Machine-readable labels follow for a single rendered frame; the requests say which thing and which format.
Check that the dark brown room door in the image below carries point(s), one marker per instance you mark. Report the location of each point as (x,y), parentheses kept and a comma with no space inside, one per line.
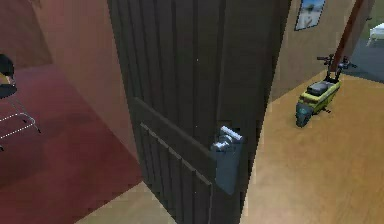
(186,83)

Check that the yellow toy scooter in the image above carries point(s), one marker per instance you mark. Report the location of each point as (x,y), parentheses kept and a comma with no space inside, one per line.
(316,96)

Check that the red-brown room door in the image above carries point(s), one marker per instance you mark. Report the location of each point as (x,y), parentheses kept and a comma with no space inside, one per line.
(346,31)

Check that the black chair with metal legs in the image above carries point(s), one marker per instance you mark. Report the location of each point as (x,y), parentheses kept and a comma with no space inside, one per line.
(7,88)

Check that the white bed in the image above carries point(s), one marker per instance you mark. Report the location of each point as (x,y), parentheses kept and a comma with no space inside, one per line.
(377,32)

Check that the framed wall picture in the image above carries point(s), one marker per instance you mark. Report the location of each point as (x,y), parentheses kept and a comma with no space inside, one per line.
(309,13)

